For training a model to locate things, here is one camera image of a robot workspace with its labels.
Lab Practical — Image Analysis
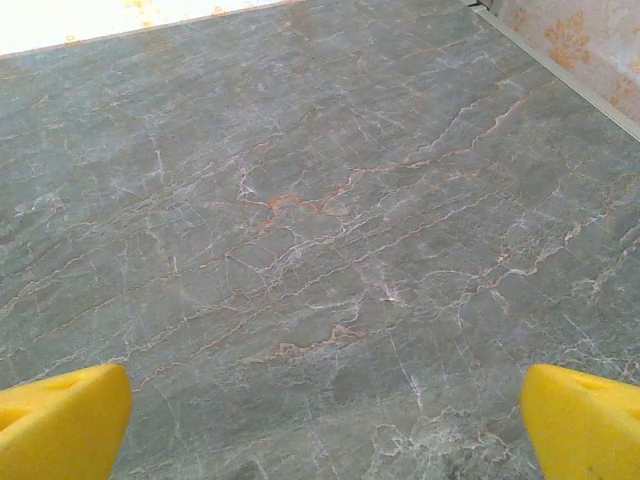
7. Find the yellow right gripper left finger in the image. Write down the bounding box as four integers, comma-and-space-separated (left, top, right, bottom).
0, 363, 134, 480

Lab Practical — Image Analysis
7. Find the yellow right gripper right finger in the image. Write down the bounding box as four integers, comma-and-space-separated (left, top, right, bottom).
519, 363, 640, 480

